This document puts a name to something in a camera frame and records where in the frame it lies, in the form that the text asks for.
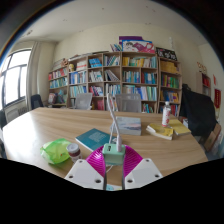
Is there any mint green charger block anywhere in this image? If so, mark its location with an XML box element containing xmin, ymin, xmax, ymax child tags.
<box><xmin>101</xmin><ymin>142</ymin><xmax>127</xmax><ymax>167</ymax></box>

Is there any window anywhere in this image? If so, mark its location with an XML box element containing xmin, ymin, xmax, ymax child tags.
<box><xmin>0</xmin><ymin>49</ymin><xmax>33</xmax><ymax>109</ymax></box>

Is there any wooden bookshelf unit with books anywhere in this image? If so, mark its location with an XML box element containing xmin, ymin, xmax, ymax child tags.
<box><xmin>47</xmin><ymin>35</ymin><xmax>184</xmax><ymax>118</ymax></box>

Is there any black coat on chair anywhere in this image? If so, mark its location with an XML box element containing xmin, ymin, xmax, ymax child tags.
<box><xmin>179</xmin><ymin>83</ymin><xmax>218</xmax><ymax>149</ymax></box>

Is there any cardboard box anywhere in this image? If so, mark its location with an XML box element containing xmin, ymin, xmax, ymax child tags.
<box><xmin>203</xmin><ymin>123</ymin><xmax>223</xmax><ymax>153</ymax></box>

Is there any red wall poster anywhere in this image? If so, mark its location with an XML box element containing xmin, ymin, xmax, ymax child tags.
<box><xmin>213</xmin><ymin>88</ymin><xmax>222</xmax><ymax>109</ymax></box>

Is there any grey solid-back chair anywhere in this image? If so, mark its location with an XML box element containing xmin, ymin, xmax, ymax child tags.
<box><xmin>73</xmin><ymin>92</ymin><xmax>94</xmax><ymax>111</ymax></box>

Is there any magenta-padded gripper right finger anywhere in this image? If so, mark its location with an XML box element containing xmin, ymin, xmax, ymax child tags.
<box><xmin>121</xmin><ymin>145</ymin><xmax>164</xmax><ymax>191</ymax></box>

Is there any thick white charger cable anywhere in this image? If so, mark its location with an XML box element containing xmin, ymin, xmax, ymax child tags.
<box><xmin>106</xmin><ymin>93</ymin><xmax>124</xmax><ymax>153</ymax></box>

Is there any white bottle with red label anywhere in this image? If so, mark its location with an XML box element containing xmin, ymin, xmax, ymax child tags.
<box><xmin>161</xmin><ymin>101</ymin><xmax>172</xmax><ymax>128</ymax></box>

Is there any cream and yellow book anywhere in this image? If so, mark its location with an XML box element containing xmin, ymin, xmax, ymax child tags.
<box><xmin>145</xmin><ymin>123</ymin><xmax>175</xmax><ymax>141</ymax></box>

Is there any red-labelled glass jar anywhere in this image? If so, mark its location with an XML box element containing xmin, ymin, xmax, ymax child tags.
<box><xmin>66</xmin><ymin>143</ymin><xmax>83</xmax><ymax>164</ymax></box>

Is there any dark office chair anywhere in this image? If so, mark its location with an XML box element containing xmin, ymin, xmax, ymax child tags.
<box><xmin>30</xmin><ymin>93</ymin><xmax>45</xmax><ymax>110</ymax></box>

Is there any small wooden wall shelf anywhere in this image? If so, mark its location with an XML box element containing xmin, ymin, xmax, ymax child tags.
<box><xmin>195</xmin><ymin>71</ymin><xmax>212</xmax><ymax>98</ymax></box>

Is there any green plastic bag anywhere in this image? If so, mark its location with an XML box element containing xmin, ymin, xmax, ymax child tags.
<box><xmin>39</xmin><ymin>137</ymin><xmax>72</xmax><ymax>165</ymax></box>

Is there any grey book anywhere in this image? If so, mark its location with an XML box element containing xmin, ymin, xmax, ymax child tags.
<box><xmin>110</xmin><ymin>115</ymin><xmax>142</xmax><ymax>136</ymax></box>

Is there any teal book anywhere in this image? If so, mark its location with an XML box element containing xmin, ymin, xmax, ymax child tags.
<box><xmin>74</xmin><ymin>128</ymin><xmax>118</xmax><ymax>153</ymax></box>

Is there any beige curtain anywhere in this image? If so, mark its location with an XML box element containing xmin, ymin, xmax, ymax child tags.
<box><xmin>25</xmin><ymin>41</ymin><xmax>56</xmax><ymax>111</ymax></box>

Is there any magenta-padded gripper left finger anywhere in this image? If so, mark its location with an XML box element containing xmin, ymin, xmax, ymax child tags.
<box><xmin>64</xmin><ymin>145</ymin><xmax>108</xmax><ymax>191</ymax></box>

